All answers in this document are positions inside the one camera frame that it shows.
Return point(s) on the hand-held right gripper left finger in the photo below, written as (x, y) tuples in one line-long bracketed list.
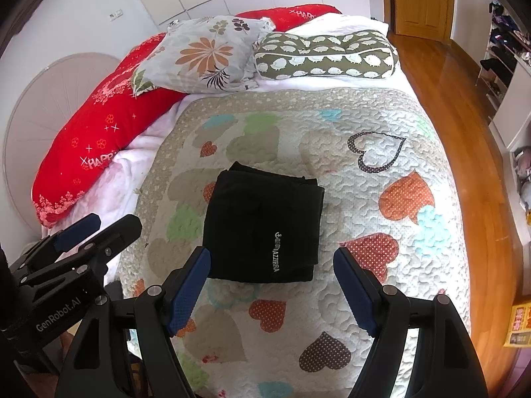
[(186, 294)]

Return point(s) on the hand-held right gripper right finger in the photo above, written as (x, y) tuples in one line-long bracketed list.
[(356, 294)]

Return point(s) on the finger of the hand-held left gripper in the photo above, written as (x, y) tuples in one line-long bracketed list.
[(79, 232), (120, 232)]

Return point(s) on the black pants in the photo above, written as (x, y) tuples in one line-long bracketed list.
[(257, 224)]

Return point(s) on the long red pillow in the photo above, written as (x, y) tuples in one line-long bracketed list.
[(91, 132)]

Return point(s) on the round beige board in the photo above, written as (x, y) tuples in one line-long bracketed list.
[(41, 103)]

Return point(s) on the yellow box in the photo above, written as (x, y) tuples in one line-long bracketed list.
[(518, 323)]

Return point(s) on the heart-patterned quilt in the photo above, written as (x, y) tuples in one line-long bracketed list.
[(290, 141)]

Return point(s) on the floral pillow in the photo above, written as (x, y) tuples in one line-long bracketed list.
[(203, 54)]

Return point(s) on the grey bundle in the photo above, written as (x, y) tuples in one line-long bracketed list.
[(523, 174)]

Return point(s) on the white open shelf unit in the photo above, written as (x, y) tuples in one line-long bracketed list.
[(504, 107)]

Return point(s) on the green hedgehog-print pillow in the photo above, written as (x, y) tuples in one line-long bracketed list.
[(323, 54)]

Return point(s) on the dark clothes on shelf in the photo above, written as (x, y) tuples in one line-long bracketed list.
[(502, 56)]

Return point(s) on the wooden door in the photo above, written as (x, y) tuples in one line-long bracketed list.
[(419, 0)]

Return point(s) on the white wall switch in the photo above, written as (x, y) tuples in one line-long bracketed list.
[(116, 13)]

